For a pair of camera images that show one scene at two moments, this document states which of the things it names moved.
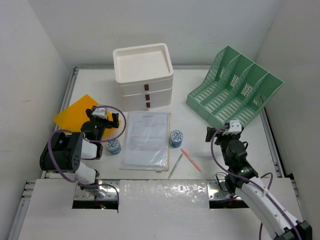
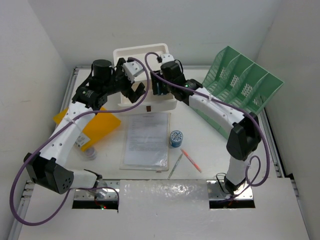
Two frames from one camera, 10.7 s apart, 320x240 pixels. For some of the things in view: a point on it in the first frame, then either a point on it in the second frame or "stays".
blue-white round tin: x=176 y=138 stays
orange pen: x=191 y=160 stays
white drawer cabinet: x=144 y=74 stays
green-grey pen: x=174 y=166 stays
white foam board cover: x=149 y=210 stays
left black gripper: x=109 y=123 → x=119 y=72
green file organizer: x=234 y=89 stays
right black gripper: x=210 y=131 → x=156 y=77
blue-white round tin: x=114 y=146 → x=158 y=89
